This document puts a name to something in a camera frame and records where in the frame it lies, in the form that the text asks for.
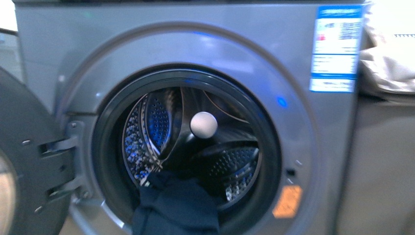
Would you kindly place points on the dark navy garment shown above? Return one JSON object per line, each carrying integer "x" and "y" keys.
{"x": 171, "y": 205}

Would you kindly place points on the grey front-load washing machine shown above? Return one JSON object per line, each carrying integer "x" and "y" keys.
{"x": 91, "y": 60}

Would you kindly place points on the dark washing machine door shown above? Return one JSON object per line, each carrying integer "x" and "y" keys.
{"x": 25, "y": 124}

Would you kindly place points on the steel perforated drum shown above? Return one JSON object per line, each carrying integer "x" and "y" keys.
{"x": 195, "y": 134}

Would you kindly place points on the orange warning sticker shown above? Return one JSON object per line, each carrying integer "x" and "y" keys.
{"x": 288, "y": 203}

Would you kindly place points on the blue white energy label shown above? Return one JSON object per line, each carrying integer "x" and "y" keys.
{"x": 336, "y": 46}

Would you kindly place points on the grey door hinge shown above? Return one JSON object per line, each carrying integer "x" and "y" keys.
{"x": 65, "y": 164}

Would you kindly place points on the beige cloth on counter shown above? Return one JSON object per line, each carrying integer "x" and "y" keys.
{"x": 387, "y": 59}

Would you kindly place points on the brown cabinet panel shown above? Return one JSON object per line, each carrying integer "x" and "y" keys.
{"x": 378, "y": 195}

